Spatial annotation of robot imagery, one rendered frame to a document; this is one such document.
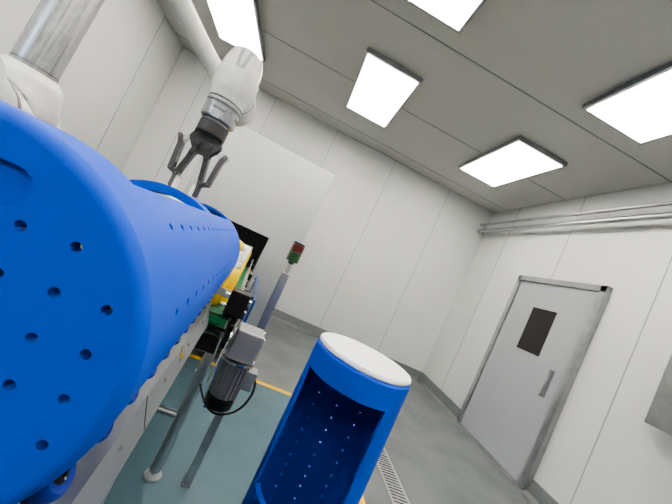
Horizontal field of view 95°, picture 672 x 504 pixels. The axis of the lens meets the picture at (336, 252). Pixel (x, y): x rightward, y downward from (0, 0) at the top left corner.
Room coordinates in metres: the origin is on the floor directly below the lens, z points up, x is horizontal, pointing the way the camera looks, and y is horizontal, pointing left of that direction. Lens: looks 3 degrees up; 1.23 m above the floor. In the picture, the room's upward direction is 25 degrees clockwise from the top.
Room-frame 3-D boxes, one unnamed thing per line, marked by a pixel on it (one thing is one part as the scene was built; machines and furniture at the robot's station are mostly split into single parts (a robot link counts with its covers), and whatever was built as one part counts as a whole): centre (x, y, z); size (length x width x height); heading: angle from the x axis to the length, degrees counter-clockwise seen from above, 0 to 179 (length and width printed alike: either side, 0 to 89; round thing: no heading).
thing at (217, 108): (0.80, 0.43, 1.46); 0.09 x 0.09 x 0.06
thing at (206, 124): (0.80, 0.43, 1.39); 0.08 x 0.07 x 0.09; 104
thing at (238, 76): (0.82, 0.43, 1.57); 0.13 x 0.11 x 0.16; 16
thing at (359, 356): (0.88, -0.20, 1.03); 0.28 x 0.28 x 0.01
